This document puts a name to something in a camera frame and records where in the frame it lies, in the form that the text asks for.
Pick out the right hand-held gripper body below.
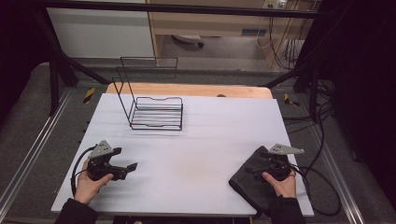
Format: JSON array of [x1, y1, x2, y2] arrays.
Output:
[[260, 143, 305, 182]]

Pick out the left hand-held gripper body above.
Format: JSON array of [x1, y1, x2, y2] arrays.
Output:
[[86, 139, 127, 182]]

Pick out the dark grey cloth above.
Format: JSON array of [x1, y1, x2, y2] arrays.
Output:
[[228, 145, 281, 217]]

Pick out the black wire rack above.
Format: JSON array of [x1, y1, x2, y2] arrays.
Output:
[[111, 56, 184, 132]]

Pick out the person's right hand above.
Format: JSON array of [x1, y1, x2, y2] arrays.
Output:
[[262, 169, 297, 199]]

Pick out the person's left hand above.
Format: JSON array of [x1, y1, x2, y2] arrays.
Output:
[[74, 169, 115, 206]]

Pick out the white table board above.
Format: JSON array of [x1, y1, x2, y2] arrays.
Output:
[[50, 92, 316, 217]]

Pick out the yellow black tape strip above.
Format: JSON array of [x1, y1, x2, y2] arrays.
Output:
[[283, 92, 301, 107], [82, 87, 96, 105]]

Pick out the wooden table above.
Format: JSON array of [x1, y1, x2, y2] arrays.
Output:
[[106, 82, 275, 100]]

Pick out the black curtain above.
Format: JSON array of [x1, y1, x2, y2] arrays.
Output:
[[0, 0, 52, 122], [323, 0, 396, 200]]

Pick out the white cabinet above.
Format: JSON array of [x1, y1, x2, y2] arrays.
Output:
[[46, 7, 155, 59]]

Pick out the white chair base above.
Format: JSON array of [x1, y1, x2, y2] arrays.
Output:
[[171, 34, 205, 49]]

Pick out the light wooden desk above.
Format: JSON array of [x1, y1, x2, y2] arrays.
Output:
[[146, 0, 316, 68]]

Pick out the white power strip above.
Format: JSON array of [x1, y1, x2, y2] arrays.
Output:
[[262, 0, 288, 9]]

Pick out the left hand-held gripper cable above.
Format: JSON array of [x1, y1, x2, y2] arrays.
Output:
[[70, 145, 98, 198]]

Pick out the hand-held gripper cable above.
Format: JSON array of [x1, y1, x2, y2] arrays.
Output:
[[289, 164, 342, 217], [70, 145, 98, 198]]

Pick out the aluminium rail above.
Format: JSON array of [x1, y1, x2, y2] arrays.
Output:
[[0, 88, 74, 213], [311, 124, 365, 224]]

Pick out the right hand-held gripper cable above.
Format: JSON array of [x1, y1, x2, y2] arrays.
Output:
[[289, 164, 342, 217]]

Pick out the black floor cables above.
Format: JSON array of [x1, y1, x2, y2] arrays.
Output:
[[281, 78, 335, 134]]

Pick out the hanging cable bundle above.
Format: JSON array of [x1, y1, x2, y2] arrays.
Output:
[[255, 17, 309, 71]]

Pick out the black metal frame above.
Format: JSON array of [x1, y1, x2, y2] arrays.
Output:
[[31, 0, 331, 118]]

